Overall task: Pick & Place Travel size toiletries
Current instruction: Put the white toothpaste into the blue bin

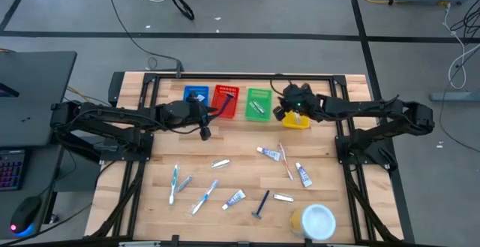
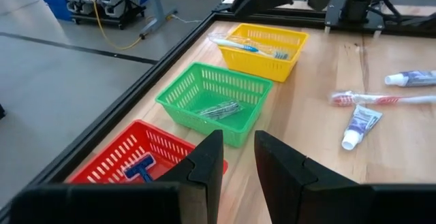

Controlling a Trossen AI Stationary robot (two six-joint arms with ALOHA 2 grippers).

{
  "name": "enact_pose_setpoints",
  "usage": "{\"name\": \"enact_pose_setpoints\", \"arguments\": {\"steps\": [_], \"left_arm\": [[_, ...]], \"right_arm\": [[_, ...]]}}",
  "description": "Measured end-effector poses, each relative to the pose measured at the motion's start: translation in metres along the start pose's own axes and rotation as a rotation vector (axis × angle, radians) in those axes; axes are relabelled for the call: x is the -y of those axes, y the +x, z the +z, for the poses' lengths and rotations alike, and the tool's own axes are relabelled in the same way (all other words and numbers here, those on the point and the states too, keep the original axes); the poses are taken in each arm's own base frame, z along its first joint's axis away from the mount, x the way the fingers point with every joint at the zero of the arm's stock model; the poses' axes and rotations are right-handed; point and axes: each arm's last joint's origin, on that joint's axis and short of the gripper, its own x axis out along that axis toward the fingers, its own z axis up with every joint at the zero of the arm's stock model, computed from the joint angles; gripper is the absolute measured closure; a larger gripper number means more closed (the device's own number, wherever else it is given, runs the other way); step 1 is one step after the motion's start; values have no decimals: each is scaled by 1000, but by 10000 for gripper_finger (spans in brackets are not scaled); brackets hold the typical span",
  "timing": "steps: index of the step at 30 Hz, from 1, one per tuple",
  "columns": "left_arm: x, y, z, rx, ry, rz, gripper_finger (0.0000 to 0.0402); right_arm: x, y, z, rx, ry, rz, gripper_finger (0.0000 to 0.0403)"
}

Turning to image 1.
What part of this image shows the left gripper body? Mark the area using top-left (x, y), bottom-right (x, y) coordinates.
top-left (186, 92), bottom-right (213, 142)

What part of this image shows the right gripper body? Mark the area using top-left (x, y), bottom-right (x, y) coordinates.
top-left (272, 83), bottom-right (322, 123)

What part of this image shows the dark blue disposable razor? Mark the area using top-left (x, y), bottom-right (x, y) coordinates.
top-left (251, 189), bottom-right (271, 220)
top-left (212, 92), bottom-right (236, 117)

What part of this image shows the yellow plastic basket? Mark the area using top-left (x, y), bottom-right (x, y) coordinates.
top-left (281, 110), bottom-right (311, 130)

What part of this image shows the red toothbrush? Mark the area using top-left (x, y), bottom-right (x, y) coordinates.
top-left (277, 143), bottom-right (295, 182)

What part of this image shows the teal toothbrush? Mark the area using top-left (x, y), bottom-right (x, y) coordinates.
top-left (168, 163), bottom-right (180, 206)

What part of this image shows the red plastic basket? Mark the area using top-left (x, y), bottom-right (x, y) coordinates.
top-left (211, 84), bottom-right (241, 119)

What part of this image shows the blue plastic basket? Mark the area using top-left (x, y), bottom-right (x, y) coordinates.
top-left (182, 85), bottom-right (210, 107)

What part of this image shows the green plastic basket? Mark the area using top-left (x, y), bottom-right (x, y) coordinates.
top-left (244, 87), bottom-right (274, 122)

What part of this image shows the black side panel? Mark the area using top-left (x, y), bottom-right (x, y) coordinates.
top-left (107, 71), bottom-right (126, 108)

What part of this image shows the jar with white lid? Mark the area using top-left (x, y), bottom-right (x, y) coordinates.
top-left (289, 203), bottom-right (338, 241)

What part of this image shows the grey metal bar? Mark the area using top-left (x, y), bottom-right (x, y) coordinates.
top-left (118, 240), bottom-right (163, 247)

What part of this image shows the black raised desk panel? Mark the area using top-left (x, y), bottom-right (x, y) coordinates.
top-left (0, 50), bottom-right (78, 149)

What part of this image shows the dark grey desk surface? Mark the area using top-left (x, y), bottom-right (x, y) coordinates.
top-left (0, 143), bottom-right (65, 240)

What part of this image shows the backlit black keyboard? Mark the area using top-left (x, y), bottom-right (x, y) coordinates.
top-left (0, 148), bottom-right (26, 192)

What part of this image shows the black computer mouse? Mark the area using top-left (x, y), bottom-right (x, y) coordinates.
top-left (9, 196), bottom-right (43, 238)

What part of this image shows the black metal table frame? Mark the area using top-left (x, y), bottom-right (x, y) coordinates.
top-left (89, 72), bottom-right (416, 247)

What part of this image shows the long black floor cable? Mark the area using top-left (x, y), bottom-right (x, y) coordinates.
top-left (103, 0), bottom-right (185, 79)

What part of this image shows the coiled black cable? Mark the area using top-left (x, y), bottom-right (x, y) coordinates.
top-left (171, 0), bottom-right (196, 21)

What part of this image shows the thin yellow cable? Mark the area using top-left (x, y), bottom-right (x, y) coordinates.
top-left (66, 85), bottom-right (93, 104)

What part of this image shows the white floor cable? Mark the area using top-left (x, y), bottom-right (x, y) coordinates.
top-left (442, 2), bottom-right (480, 91)

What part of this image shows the black cable tangle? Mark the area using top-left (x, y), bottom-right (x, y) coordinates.
top-left (448, 0), bottom-right (480, 40)

